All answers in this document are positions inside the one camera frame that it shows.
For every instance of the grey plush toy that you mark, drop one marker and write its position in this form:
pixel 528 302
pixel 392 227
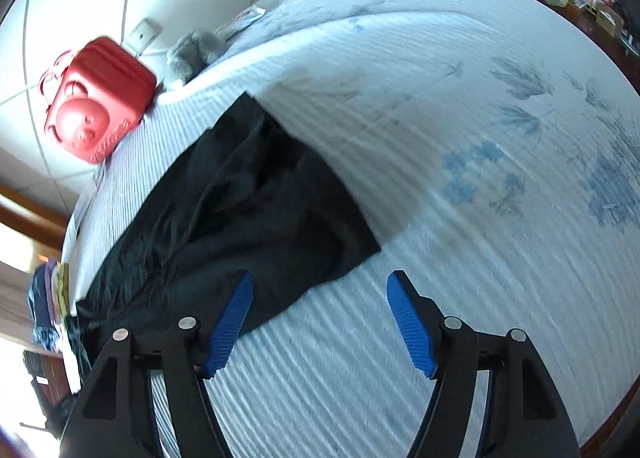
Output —
pixel 192 57

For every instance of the red bear-face suitcase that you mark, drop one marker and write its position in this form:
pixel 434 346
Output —
pixel 95 102

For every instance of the folded yellow-green garment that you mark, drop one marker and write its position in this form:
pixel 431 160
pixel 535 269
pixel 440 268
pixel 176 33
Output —
pixel 62 288

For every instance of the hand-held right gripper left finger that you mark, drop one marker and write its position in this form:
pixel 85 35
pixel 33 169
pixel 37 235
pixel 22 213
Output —
pixel 230 323

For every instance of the white printed packet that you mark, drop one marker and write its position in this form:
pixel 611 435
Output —
pixel 242 22

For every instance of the white wall socket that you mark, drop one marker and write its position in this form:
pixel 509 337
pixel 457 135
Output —
pixel 142 35

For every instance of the black garment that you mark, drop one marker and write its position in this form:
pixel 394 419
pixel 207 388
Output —
pixel 240 208

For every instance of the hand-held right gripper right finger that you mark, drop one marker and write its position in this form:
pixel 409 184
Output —
pixel 412 323

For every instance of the folded purple garment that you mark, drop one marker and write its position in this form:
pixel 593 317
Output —
pixel 51 283

